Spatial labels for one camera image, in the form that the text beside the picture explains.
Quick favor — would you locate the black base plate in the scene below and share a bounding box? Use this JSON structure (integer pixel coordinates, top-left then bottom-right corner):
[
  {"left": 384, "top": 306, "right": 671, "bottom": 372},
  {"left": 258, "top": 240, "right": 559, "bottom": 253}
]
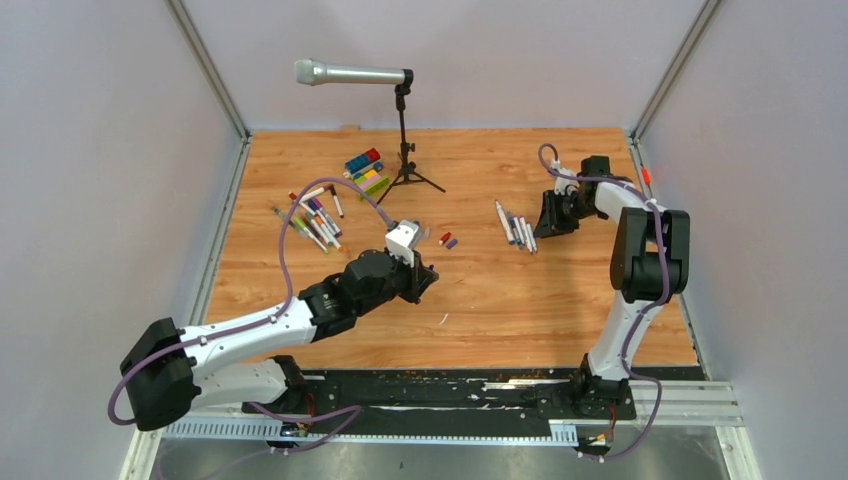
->
[{"left": 265, "top": 367, "right": 636, "bottom": 437}]

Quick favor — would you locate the translucent blue pen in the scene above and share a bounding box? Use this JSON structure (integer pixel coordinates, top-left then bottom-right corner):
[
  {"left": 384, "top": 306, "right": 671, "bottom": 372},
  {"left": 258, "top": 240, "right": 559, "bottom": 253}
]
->
[{"left": 506, "top": 211, "right": 524, "bottom": 250}]

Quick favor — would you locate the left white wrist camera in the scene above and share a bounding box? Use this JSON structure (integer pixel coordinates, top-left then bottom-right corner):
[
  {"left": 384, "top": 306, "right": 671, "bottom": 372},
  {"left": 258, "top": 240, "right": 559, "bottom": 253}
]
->
[{"left": 385, "top": 220, "right": 422, "bottom": 267}]

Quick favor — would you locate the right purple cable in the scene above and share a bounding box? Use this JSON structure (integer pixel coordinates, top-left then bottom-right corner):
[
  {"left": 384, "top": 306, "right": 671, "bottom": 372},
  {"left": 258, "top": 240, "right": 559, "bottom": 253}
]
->
[{"left": 537, "top": 143, "right": 672, "bottom": 462}]

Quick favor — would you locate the green yellow pink block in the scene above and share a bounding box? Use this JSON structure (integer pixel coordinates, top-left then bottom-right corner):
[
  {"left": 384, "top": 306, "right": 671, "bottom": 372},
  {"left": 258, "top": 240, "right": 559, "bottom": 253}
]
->
[{"left": 354, "top": 170, "right": 390, "bottom": 200}]

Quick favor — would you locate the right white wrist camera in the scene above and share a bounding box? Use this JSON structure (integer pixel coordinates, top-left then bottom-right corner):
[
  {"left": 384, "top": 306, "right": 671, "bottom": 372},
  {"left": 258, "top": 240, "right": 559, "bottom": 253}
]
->
[{"left": 550, "top": 159, "right": 579, "bottom": 196}]

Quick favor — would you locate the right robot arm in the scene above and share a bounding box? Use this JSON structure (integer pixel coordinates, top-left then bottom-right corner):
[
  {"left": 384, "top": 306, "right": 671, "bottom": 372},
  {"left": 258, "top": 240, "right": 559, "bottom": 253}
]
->
[{"left": 533, "top": 156, "right": 690, "bottom": 418}]

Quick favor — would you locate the aluminium frame rail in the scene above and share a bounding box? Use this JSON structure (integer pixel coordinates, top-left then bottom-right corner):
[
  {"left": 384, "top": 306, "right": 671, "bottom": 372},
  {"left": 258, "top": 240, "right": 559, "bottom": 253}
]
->
[{"left": 121, "top": 368, "right": 761, "bottom": 479}]

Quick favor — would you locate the purple cable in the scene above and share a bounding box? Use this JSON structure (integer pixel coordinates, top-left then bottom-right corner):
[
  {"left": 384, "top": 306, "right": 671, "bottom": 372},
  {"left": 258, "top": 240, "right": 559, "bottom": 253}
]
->
[
  {"left": 537, "top": 143, "right": 672, "bottom": 462},
  {"left": 107, "top": 177, "right": 399, "bottom": 458}
]

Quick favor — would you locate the slim white blue marker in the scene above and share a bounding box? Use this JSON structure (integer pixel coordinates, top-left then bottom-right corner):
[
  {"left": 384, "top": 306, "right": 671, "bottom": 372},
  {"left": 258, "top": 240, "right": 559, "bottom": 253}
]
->
[{"left": 525, "top": 222, "right": 538, "bottom": 253}]

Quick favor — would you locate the blue red toy train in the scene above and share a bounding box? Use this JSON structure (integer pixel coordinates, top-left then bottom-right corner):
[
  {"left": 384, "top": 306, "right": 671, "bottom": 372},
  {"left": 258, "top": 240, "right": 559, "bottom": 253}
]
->
[{"left": 343, "top": 148, "right": 384, "bottom": 180}]

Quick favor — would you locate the white marker blue end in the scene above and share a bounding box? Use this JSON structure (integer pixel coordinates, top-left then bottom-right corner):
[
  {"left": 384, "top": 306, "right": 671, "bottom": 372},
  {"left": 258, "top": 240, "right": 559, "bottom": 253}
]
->
[{"left": 495, "top": 200, "right": 515, "bottom": 245}]

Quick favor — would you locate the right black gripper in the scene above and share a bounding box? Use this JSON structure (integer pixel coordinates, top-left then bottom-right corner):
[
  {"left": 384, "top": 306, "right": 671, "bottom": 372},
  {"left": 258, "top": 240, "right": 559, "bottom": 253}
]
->
[{"left": 534, "top": 189, "right": 602, "bottom": 239}]

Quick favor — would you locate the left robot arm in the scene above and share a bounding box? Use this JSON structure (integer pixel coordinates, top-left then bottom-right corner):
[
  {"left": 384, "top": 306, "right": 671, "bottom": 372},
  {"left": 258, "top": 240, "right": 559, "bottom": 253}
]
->
[{"left": 117, "top": 250, "right": 439, "bottom": 431}]

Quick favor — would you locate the silver microphone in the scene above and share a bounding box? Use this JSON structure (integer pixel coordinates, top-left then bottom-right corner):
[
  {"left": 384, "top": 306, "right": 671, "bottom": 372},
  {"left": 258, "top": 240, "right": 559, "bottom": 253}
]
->
[{"left": 294, "top": 59, "right": 414, "bottom": 86}]

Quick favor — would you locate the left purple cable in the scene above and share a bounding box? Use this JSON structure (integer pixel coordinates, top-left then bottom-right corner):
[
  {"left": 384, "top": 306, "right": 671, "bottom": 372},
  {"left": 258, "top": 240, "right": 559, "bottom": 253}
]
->
[{"left": 107, "top": 177, "right": 399, "bottom": 458}]

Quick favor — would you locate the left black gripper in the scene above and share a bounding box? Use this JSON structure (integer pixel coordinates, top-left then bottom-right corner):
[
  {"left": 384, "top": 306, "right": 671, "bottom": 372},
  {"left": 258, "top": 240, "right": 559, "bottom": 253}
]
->
[{"left": 356, "top": 247, "right": 438, "bottom": 318}]

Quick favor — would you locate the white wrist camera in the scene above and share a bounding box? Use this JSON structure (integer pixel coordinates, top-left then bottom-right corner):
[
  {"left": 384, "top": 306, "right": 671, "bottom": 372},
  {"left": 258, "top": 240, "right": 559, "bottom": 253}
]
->
[
  {"left": 385, "top": 220, "right": 422, "bottom": 267},
  {"left": 550, "top": 159, "right": 579, "bottom": 196}
]

